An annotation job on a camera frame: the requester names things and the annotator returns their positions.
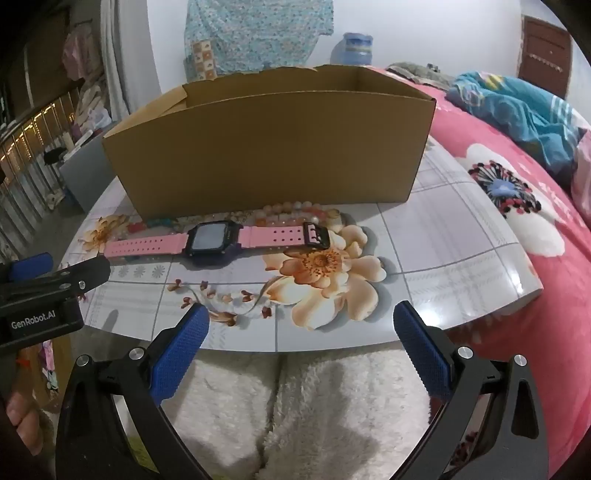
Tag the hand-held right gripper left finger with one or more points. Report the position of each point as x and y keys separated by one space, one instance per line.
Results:
x=182 y=355

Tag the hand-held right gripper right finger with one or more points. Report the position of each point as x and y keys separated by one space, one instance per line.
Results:
x=418 y=346

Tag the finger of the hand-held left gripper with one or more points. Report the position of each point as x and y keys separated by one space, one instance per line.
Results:
x=30 y=266
x=87 y=274

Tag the brown cardboard box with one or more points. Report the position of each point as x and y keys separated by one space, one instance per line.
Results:
x=268 y=152

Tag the person's left hand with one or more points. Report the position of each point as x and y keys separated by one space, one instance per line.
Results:
x=23 y=415

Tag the grey storage box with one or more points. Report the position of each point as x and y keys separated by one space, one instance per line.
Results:
x=83 y=180

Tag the metal window grille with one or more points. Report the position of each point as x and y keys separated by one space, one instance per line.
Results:
x=32 y=152

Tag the pink floral bed sheet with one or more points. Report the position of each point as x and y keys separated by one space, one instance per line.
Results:
x=531 y=258

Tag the pink hanging garment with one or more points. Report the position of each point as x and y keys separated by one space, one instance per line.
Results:
x=76 y=50

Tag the white curtain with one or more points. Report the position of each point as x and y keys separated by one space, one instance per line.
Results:
x=124 y=55

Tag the pink cloth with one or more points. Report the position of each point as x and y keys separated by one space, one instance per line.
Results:
x=582 y=170

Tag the blue printed blanket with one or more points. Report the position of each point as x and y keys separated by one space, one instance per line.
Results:
x=517 y=106

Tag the grey patterned cloth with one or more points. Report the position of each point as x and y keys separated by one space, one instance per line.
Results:
x=420 y=74

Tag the teal patterned hanging cloth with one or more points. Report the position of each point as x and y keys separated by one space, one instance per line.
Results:
x=258 y=32

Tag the blue water jug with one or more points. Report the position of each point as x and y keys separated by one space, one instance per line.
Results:
x=358 y=50

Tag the brown wooden door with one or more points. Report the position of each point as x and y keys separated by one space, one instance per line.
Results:
x=545 y=55

